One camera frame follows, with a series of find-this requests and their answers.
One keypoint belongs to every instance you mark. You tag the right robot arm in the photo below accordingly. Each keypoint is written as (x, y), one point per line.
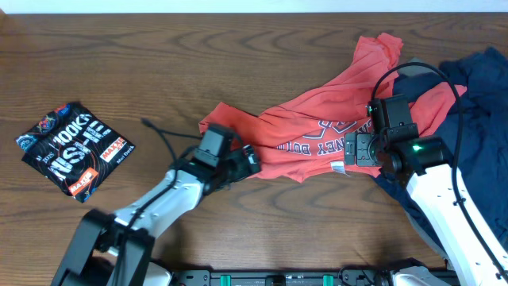
(423, 167)

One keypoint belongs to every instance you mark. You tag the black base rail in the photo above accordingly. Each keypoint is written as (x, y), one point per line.
(347, 276)

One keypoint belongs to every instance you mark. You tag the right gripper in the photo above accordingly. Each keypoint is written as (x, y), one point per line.
(363, 157)

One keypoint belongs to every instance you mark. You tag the navy blue garment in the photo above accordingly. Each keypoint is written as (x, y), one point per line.
(483, 154)

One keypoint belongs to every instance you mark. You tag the red printed t-shirt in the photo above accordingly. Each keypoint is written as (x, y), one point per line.
(305, 136)

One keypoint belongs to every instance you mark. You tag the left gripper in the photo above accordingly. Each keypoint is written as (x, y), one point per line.
(243, 170)

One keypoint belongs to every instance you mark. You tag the black printed folded shirt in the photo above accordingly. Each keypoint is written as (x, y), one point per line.
(74, 149)

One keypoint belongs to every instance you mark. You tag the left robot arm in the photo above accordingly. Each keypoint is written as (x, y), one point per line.
(116, 249)

